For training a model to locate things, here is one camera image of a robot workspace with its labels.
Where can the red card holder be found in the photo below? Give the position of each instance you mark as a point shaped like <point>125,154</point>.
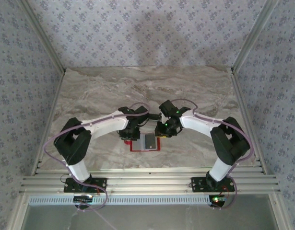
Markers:
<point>137,145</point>

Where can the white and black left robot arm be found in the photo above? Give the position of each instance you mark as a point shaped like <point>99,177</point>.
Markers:
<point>106,123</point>

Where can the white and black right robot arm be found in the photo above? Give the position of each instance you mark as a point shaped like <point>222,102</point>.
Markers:
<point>197,122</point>

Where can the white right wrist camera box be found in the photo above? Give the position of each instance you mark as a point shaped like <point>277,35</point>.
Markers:
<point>163,118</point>

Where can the aluminium mounting rail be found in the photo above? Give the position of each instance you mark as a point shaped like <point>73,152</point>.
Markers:
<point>149,182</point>

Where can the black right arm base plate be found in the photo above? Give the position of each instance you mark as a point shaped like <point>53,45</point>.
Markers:
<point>197,185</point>

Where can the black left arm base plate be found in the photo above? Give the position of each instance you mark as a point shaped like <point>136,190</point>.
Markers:
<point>99,185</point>

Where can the aluminium side rail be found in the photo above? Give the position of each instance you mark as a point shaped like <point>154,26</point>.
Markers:
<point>241,95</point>
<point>53,103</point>

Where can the aluminium corner post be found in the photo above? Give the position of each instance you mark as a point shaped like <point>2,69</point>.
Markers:
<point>43,36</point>
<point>255,36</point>

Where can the aluminium frame leg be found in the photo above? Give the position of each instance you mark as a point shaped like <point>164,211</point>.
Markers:
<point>19,213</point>
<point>279,213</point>

